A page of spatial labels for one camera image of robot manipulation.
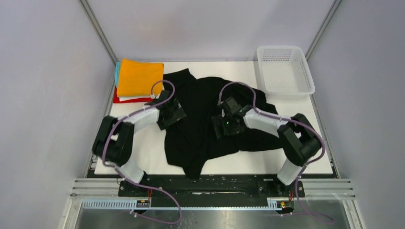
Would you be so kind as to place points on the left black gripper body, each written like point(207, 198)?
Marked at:
point(173, 116)

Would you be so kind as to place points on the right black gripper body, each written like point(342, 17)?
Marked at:
point(229, 127)

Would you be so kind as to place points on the black t shirt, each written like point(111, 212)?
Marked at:
point(190, 142)

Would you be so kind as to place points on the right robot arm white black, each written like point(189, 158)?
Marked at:
point(298, 139)

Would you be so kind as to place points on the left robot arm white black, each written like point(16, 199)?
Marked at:
point(114, 140)

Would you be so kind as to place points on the folded orange t shirt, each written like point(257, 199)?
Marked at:
point(139, 78)

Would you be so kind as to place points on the folded white t shirt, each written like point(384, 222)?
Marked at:
point(133, 98)

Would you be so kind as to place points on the folded red t shirt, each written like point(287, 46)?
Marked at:
point(126, 100)

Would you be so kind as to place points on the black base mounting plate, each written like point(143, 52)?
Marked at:
point(212, 190)

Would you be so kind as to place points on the folded cyan t shirt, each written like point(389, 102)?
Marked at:
point(117, 71)

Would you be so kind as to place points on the white plastic basket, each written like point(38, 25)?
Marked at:
point(283, 70)

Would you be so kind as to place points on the aluminium frame rail left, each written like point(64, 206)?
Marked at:
point(98, 29)

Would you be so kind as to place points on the aluminium frame rail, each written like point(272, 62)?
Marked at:
point(318, 36)
point(98, 29)

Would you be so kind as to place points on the aluminium frame rail right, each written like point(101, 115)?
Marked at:
point(318, 36)

